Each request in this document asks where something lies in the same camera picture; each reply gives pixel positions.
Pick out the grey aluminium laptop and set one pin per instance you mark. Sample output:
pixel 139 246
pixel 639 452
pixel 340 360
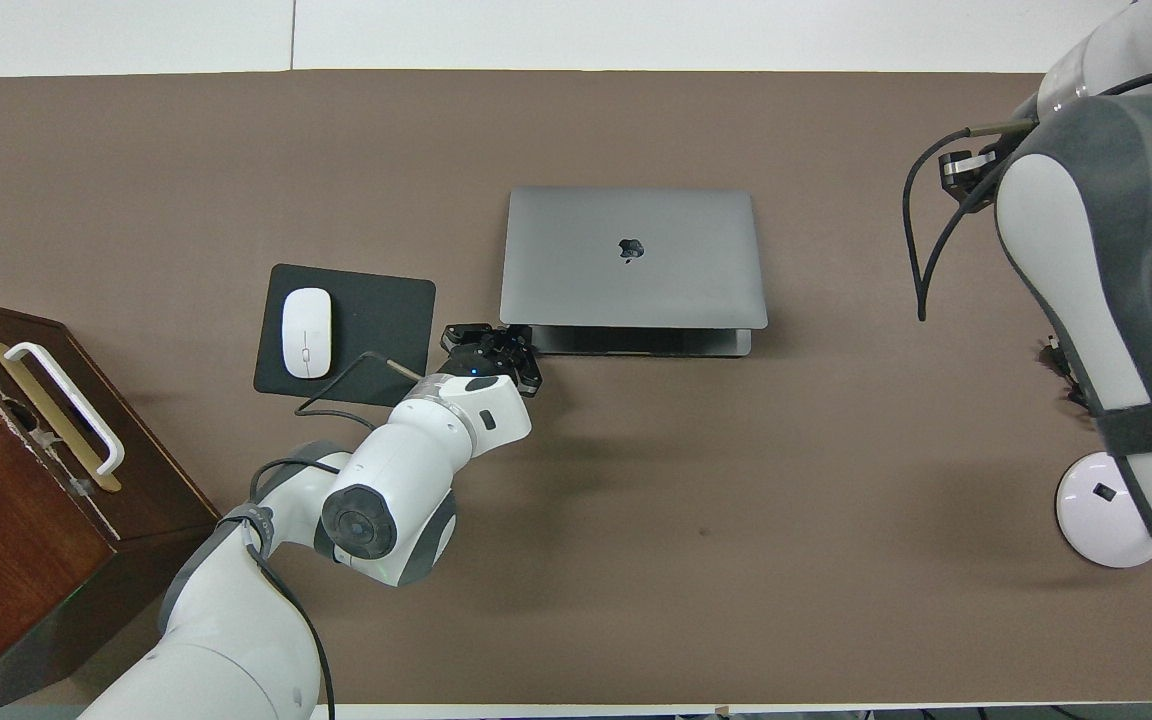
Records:
pixel 636 280

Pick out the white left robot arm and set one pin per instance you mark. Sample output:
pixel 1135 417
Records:
pixel 396 480

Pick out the white desk lamp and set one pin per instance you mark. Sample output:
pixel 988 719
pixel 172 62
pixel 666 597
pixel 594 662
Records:
pixel 1096 520

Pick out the white computer mouse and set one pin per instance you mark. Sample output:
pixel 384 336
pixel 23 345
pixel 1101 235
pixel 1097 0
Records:
pixel 306 335

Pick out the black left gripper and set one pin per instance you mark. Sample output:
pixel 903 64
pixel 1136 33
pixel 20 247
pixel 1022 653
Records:
pixel 481 362

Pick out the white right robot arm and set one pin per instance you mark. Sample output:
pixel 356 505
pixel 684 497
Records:
pixel 1086 250

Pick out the brown table mat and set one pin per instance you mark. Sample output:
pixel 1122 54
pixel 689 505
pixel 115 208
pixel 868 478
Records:
pixel 736 560

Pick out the dark brown wooden box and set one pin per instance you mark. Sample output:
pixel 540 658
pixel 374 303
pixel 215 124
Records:
pixel 6 540

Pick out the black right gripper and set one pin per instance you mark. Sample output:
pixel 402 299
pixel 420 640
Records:
pixel 1021 112

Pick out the black mouse pad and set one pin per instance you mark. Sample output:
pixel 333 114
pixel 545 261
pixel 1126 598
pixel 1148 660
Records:
pixel 376 310

